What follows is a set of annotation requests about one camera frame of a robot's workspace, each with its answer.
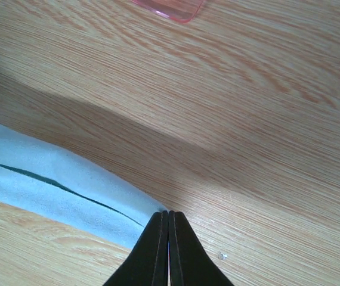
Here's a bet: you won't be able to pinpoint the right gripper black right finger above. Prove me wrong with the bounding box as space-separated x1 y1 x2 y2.
168 211 233 286

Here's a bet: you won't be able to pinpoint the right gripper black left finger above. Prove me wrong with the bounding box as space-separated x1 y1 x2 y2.
104 211 169 286

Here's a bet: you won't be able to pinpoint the light blue cleaning cloth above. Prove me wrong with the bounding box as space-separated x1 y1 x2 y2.
0 125 165 248

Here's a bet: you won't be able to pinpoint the red sunglasses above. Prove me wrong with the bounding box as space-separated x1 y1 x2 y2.
133 0 204 23

